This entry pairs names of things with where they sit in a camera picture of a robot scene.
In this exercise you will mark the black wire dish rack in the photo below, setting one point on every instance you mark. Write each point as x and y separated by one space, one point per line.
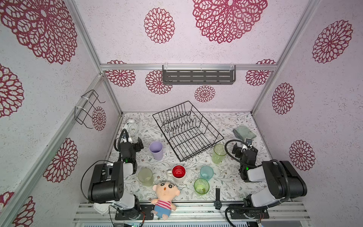
187 130

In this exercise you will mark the teal plastic cup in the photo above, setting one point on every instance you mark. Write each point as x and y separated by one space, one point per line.
206 172

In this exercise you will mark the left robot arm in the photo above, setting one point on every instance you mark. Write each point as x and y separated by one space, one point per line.
106 189

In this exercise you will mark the bright green short cup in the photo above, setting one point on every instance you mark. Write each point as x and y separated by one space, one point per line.
201 186

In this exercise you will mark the white alarm clock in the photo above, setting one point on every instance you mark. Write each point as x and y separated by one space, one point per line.
131 127

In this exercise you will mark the white mug red inside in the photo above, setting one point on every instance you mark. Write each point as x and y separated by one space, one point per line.
177 173

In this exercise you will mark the green folded cloth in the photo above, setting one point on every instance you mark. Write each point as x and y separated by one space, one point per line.
243 133

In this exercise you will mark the black wristwatch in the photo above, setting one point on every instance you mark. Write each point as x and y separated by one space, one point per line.
217 202

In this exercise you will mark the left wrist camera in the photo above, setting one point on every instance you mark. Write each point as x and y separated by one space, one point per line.
127 139

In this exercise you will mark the plush doll striped shirt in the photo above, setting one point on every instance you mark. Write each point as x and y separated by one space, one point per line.
166 192

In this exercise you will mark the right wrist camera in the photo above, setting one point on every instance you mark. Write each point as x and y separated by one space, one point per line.
248 143

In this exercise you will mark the tall light green cup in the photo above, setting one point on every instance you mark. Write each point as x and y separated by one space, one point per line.
219 153

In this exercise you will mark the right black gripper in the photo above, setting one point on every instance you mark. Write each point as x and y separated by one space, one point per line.
242 149

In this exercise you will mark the grey wall shelf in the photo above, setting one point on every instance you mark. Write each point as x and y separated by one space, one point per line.
199 77

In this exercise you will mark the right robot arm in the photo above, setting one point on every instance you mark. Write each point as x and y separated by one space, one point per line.
283 181

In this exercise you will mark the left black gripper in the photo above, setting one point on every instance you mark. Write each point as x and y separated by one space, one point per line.
132 143

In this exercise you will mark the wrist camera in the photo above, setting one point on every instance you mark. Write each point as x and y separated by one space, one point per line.
127 139
248 143

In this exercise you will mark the black wire wall basket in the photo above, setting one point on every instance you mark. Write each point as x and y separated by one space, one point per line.
91 114

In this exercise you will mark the lilac plastic cup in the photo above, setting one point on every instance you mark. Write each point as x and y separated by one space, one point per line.
156 149

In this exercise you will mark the frosted pale green cup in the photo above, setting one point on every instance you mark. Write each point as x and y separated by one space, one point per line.
145 176

